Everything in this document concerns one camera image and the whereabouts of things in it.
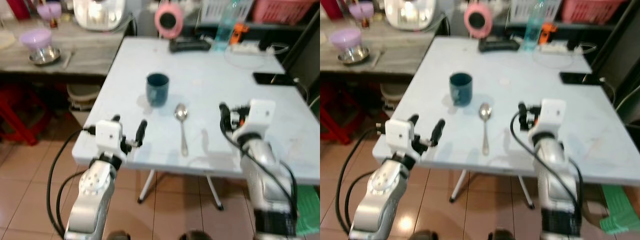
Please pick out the orange hand tool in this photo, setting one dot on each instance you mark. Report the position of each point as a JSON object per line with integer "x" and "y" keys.
{"x": 240, "y": 29}
{"x": 549, "y": 28}

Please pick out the grey bucket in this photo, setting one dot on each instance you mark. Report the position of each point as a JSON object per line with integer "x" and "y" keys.
{"x": 82, "y": 97}
{"x": 392, "y": 94}

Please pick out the dark robot right foot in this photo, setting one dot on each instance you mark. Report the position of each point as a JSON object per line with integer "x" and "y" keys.
{"x": 196, "y": 235}
{"x": 502, "y": 235}

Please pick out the pink round fan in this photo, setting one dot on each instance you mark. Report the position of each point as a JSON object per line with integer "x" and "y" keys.
{"x": 470, "y": 25}
{"x": 161, "y": 25}

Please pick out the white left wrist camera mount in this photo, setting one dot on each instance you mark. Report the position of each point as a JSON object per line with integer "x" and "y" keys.
{"x": 109, "y": 134}
{"x": 399, "y": 131}

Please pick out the purple plastic bowl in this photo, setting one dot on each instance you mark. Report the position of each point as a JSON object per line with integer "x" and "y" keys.
{"x": 346, "y": 38}
{"x": 35, "y": 38}

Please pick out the white rice cooker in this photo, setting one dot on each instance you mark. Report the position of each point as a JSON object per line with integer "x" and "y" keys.
{"x": 100, "y": 14}
{"x": 409, "y": 14}

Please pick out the small purple cup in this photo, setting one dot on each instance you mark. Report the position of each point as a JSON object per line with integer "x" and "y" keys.
{"x": 361, "y": 9}
{"x": 49, "y": 10}

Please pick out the grey wooden bench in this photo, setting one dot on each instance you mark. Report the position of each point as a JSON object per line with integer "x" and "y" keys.
{"x": 90, "y": 55}
{"x": 400, "y": 52}

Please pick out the clear blue plastic bottle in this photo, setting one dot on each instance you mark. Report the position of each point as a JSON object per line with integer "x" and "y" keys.
{"x": 533, "y": 27}
{"x": 225, "y": 30}

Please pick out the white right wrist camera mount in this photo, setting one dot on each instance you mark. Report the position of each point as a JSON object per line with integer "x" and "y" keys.
{"x": 552, "y": 112}
{"x": 260, "y": 114}

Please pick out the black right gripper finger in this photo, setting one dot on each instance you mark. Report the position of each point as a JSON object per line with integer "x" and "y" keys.
{"x": 522, "y": 113}
{"x": 223, "y": 114}

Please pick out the small metal utensil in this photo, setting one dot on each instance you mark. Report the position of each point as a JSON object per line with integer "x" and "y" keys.
{"x": 67, "y": 59}
{"x": 377, "y": 58}

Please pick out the pink plastic basket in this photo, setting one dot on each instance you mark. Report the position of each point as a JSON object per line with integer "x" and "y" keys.
{"x": 590, "y": 10}
{"x": 282, "y": 11}

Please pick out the dark teal cup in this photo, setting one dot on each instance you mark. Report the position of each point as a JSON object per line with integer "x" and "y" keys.
{"x": 157, "y": 90}
{"x": 460, "y": 90}

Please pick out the white power strip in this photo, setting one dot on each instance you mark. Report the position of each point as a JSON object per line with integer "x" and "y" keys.
{"x": 246, "y": 48}

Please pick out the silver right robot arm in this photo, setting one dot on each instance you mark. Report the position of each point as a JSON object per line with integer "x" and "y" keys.
{"x": 560, "y": 175}
{"x": 267, "y": 180}

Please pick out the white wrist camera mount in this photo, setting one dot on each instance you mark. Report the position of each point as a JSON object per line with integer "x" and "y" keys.
{"x": 260, "y": 114}
{"x": 552, "y": 112}
{"x": 399, "y": 131}
{"x": 109, "y": 134}

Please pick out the green plastic stool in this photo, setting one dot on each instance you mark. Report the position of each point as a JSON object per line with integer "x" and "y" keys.
{"x": 620, "y": 207}
{"x": 308, "y": 210}

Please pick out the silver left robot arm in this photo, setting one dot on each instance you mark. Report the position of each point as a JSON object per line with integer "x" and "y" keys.
{"x": 92, "y": 192}
{"x": 382, "y": 192}

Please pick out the dark robot left foot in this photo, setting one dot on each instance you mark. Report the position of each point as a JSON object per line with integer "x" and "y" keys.
{"x": 119, "y": 236}
{"x": 425, "y": 235}

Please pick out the red container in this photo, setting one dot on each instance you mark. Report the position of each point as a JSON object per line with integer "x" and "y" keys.
{"x": 330, "y": 6}
{"x": 17, "y": 7}

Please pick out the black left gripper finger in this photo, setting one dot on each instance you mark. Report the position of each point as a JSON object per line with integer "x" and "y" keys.
{"x": 116, "y": 118}
{"x": 438, "y": 131}
{"x": 141, "y": 131}
{"x": 414, "y": 119}

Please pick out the red plastic stool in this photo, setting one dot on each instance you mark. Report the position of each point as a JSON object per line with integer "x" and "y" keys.
{"x": 20, "y": 115}
{"x": 340, "y": 115}

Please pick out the metal spoon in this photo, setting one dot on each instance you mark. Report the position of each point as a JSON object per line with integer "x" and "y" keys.
{"x": 181, "y": 114}
{"x": 485, "y": 113}

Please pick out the steel bowl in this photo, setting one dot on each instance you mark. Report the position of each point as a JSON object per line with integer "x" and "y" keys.
{"x": 45, "y": 57}
{"x": 354, "y": 56}

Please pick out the white plastic basket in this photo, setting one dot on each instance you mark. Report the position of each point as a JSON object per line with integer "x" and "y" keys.
{"x": 520, "y": 10}
{"x": 215, "y": 10}

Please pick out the black flat box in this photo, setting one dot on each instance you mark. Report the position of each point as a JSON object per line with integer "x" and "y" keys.
{"x": 189, "y": 45}
{"x": 498, "y": 45}

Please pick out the white table leg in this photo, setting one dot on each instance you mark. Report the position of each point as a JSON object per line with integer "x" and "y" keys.
{"x": 457, "y": 186}
{"x": 147, "y": 186}
{"x": 214, "y": 192}
{"x": 525, "y": 192}

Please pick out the dark robot foot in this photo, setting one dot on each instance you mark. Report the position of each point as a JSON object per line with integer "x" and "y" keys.
{"x": 196, "y": 235}
{"x": 425, "y": 235}
{"x": 119, "y": 236}
{"x": 502, "y": 235}

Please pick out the black phone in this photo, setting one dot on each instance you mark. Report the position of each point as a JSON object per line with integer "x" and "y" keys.
{"x": 272, "y": 79}
{"x": 580, "y": 78}

